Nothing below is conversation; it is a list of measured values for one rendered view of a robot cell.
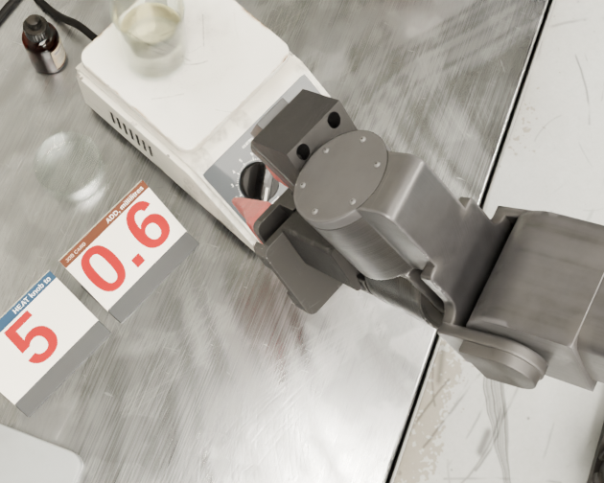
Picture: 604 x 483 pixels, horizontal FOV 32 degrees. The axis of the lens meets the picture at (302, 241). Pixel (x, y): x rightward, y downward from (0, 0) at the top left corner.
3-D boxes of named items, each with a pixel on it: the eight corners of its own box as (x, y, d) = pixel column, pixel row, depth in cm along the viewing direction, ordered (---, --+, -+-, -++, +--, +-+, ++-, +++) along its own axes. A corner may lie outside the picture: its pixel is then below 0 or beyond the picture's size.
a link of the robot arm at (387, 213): (257, 243, 54) (439, 284, 45) (334, 107, 56) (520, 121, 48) (374, 346, 61) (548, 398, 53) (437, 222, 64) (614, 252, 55)
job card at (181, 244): (199, 243, 85) (197, 228, 81) (121, 324, 83) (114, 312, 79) (146, 195, 86) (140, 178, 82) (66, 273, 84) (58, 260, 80)
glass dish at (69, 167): (58, 215, 85) (53, 206, 83) (26, 160, 86) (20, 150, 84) (117, 182, 86) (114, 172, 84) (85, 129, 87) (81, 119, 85)
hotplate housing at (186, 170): (364, 150, 88) (375, 112, 80) (259, 261, 85) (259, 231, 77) (173, -11, 91) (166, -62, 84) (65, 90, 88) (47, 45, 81)
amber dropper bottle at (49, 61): (34, 79, 88) (16, 39, 82) (28, 47, 89) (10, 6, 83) (70, 70, 89) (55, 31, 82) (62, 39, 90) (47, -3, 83)
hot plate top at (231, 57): (295, 55, 81) (296, 50, 80) (189, 160, 78) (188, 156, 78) (184, -38, 83) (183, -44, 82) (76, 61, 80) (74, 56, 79)
